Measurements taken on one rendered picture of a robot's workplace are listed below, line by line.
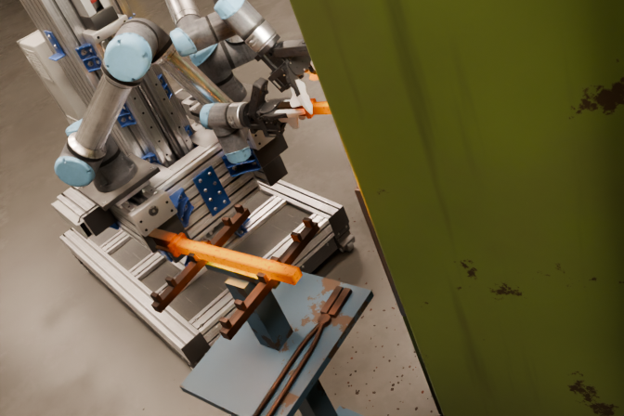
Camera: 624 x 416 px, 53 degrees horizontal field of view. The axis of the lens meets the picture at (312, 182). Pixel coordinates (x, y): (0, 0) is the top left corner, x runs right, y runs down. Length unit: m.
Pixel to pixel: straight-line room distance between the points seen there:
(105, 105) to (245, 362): 0.82
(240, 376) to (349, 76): 0.81
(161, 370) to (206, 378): 1.16
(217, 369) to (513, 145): 0.92
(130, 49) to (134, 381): 1.45
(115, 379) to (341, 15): 2.16
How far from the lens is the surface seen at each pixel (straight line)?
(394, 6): 0.84
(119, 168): 2.15
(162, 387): 2.63
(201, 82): 1.94
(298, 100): 1.58
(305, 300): 1.57
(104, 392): 2.78
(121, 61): 1.77
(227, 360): 1.54
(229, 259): 1.34
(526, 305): 1.14
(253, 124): 1.79
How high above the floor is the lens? 1.76
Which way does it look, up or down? 33 degrees down
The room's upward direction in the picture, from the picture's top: 23 degrees counter-clockwise
